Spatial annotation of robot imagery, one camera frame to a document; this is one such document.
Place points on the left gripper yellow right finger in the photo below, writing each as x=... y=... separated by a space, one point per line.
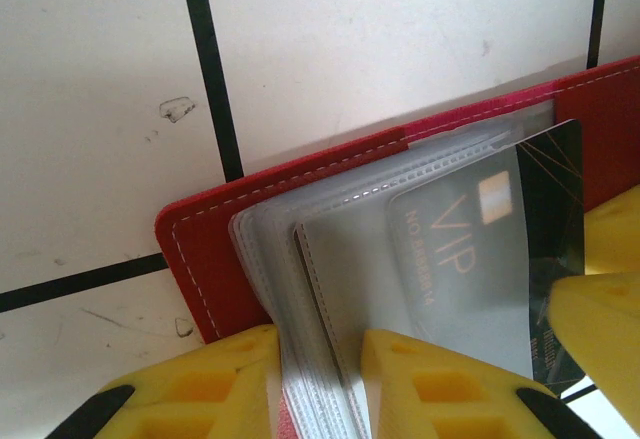
x=450 y=399

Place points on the black VIP card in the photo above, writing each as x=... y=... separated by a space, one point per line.
x=550 y=194

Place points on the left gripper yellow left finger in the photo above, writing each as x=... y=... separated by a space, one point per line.
x=200 y=389

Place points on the red card holder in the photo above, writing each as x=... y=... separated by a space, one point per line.
x=215 y=259

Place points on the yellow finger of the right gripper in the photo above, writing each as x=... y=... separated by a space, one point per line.
x=615 y=239
x=605 y=329

